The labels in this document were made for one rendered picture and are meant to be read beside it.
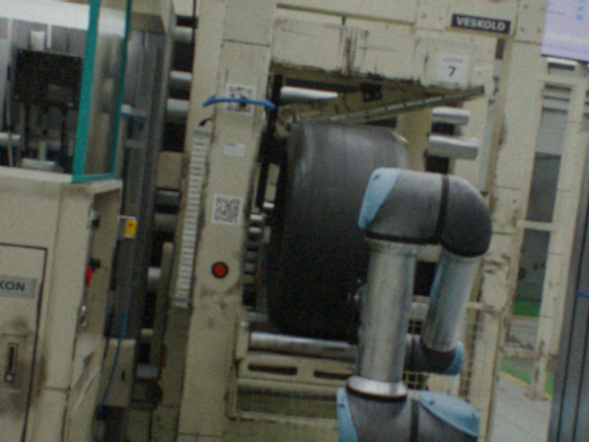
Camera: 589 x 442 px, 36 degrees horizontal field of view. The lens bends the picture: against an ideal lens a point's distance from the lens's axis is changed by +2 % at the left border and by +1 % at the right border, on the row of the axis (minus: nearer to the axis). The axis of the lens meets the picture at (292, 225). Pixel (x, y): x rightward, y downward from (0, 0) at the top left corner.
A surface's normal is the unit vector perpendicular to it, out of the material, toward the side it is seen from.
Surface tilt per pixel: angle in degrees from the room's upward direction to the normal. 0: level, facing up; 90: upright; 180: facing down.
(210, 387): 90
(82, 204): 90
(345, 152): 45
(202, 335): 90
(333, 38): 90
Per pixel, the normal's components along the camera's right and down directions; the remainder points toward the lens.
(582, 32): 0.26, 0.08
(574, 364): -0.96, -0.11
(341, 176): 0.15, -0.44
